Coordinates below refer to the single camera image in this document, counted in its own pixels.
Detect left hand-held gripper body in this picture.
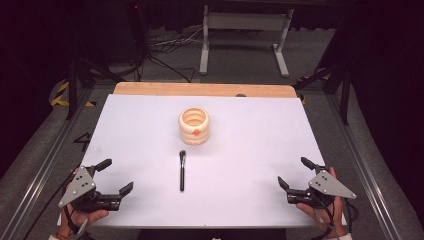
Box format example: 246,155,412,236
58,164,122,213

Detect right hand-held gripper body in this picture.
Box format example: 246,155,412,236
286,164,358,210

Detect black makeup brush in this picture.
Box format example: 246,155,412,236
178,149,187,193

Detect cream ribbed round holder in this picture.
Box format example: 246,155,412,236
178,106,211,146

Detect person's right hand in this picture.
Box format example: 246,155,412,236
295,166,348,238

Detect person's left hand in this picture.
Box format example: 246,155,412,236
59,167,110,236

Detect white board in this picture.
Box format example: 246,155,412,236
57,93,348,230

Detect yellow black floor tape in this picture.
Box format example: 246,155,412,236
295,68,331,105
49,81,98,108

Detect black tripod stand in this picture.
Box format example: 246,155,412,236
293,61,352,127
64,49,128,122

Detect wooden table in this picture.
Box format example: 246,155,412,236
113,81,298,99

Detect grey metal stand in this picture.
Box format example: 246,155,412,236
198,4,295,78

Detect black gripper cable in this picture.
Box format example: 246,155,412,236
23,169,90,240
311,194,360,240

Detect aluminium floor rail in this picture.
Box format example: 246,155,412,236
0,87,96,240
324,93,403,240

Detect black floor cables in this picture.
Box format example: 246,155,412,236
134,25,205,83

